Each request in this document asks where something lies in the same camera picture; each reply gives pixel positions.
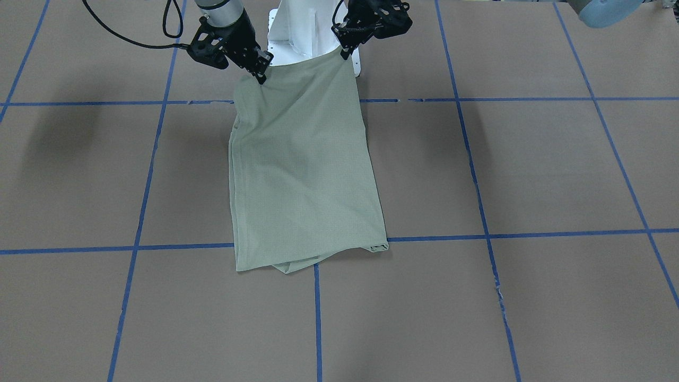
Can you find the white pedestal column with base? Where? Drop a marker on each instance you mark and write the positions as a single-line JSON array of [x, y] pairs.
[[301, 31]]

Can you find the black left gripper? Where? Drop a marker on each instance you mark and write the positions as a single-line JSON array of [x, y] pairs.
[[354, 33]]

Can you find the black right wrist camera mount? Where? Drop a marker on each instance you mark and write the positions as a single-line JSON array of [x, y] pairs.
[[207, 46]]

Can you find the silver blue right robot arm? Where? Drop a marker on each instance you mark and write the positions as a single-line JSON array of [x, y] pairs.
[[222, 13]]

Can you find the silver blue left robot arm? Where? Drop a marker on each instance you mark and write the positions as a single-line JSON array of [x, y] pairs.
[[599, 14]]

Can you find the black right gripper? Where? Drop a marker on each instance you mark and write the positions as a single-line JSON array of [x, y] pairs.
[[240, 33]]

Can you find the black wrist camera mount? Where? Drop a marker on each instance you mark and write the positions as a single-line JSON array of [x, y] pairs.
[[393, 18], [207, 46]]

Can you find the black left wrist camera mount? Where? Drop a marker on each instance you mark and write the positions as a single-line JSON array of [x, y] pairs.
[[393, 18]]

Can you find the olive green long-sleeve shirt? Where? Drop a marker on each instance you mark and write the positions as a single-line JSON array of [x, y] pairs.
[[301, 182]]

